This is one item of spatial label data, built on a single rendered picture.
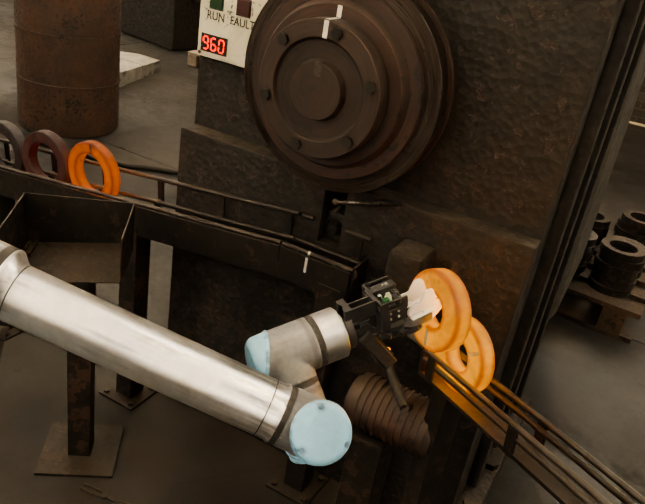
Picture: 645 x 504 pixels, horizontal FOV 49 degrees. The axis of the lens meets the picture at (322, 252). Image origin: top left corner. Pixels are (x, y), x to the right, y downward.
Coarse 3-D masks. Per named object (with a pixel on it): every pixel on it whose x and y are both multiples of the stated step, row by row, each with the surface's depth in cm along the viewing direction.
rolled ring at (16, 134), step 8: (0, 120) 210; (0, 128) 209; (8, 128) 207; (16, 128) 209; (8, 136) 208; (16, 136) 207; (16, 144) 207; (16, 152) 208; (0, 160) 218; (16, 160) 210; (16, 168) 211; (24, 168) 211
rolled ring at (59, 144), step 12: (36, 132) 201; (48, 132) 201; (24, 144) 206; (36, 144) 205; (48, 144) 200; (60, 144) 200; (24, 156) 207; (36, 156) 209; (60, 156) 200; (36, 168) 209; (60, 168) 201; (60, 180) 203
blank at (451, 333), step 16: (432, 272) 127; (448, 272) 126; (432, 288) 127; (448, 288) 123; (464, 288) 123; (448, 304) 123; (464, 304) 122; (432, 320) 131; (448, 320) 124; (464, 320) 122; (416, 336) 132; (432, 336) 128; (448, 336) 124; (464, 336) 124
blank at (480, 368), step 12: (480, 324) 135; (468, 336) 134; (480, 336) 133; (468, 348) 135; (480, 348) 132; (492, 348) 133; (444, 360) 142; (456, 360) 141; (468, 360) 135; (480, 360) 132; (492, 360) 132; (468, 372) 135; (480, 372) 132; (492, 372) 133; (480, 384) 133
